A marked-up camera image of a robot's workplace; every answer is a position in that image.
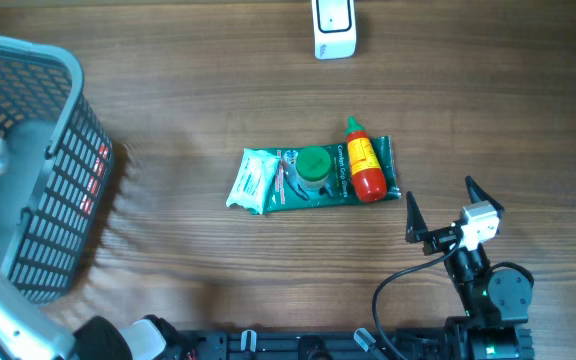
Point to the red sauce bottle green cap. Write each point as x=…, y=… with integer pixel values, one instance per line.
x=367, y=175

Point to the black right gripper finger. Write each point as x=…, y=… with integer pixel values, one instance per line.
x=477, y=194
x=416, y=228

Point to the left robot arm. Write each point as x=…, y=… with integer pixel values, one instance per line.
x=25, y=331

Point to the green lid clear jar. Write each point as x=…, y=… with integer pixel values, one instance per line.
x=313, y=166

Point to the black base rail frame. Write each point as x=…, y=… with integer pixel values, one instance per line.
x=450, y=342

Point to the grey black plastic basket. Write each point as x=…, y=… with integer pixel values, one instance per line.
x=56, y=162

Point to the green 3M gloves packet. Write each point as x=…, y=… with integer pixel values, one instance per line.
x=287, y=192

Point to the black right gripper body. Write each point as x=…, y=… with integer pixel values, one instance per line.
x=438, y=240

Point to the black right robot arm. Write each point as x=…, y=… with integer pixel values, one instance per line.
x=492, y=295

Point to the white barcode scanner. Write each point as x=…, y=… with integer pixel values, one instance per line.
x=335, y=29

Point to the white teal wipes packet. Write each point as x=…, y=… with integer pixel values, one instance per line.
x=254, y=178

